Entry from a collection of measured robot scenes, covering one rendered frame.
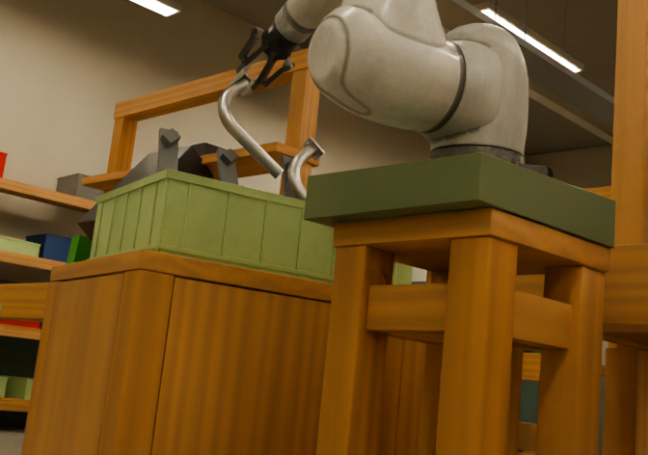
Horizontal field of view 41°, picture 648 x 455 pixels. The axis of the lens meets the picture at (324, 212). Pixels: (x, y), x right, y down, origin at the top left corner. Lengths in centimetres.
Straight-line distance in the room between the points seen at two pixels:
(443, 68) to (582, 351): 48
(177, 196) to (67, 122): 697
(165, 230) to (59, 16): 723
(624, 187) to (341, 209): 121
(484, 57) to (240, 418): 78
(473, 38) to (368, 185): 30
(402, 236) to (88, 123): 753
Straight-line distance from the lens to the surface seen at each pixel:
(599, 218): 145
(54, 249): 783
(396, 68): 130
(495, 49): 145
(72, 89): 873
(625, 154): 247
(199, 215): 170
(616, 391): 237
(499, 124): 142
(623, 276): 171
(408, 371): 189
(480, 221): 124
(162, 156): 205
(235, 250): 173
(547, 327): 136
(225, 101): 212
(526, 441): 1052
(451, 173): 124
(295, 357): 172
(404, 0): 135
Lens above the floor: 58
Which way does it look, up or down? 12 degrees up
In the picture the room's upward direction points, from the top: 6 degrees clockwise
